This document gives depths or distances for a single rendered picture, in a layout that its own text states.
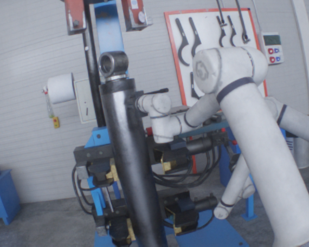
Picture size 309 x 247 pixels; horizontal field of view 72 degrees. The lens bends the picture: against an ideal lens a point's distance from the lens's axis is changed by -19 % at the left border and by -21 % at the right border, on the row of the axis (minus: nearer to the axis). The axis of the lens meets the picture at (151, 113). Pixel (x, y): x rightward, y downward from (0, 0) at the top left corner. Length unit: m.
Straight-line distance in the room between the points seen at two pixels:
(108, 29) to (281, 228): 1.75
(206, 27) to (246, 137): 3.31
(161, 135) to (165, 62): 2.52
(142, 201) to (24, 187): 2.75
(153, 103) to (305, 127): 0.74
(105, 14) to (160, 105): 1.09
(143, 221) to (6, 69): 2.98
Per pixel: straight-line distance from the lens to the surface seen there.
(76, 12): 1.52
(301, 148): 3.42
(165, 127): 1.15
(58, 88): 2.36
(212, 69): 0.63
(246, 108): 0.61
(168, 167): 1.49
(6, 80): 3.88
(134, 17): 1.60
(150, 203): 1.61
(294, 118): 1.25
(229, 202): 1.35
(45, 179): 3.89
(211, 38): 3.84
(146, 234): 1.73
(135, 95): 1.29
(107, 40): 1.95
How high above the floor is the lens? 1.43
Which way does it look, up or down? 7 degrees down
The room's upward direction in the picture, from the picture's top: 11 degrees counter-clockwise
